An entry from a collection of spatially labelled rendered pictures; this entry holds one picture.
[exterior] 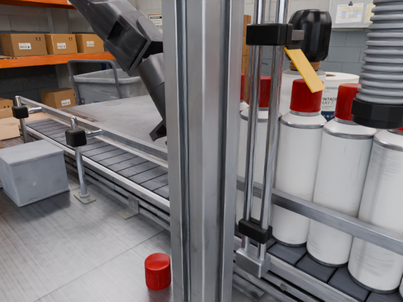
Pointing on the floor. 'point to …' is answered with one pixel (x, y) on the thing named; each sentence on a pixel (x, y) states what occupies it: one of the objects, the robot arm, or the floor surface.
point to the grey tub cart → (104, 84)
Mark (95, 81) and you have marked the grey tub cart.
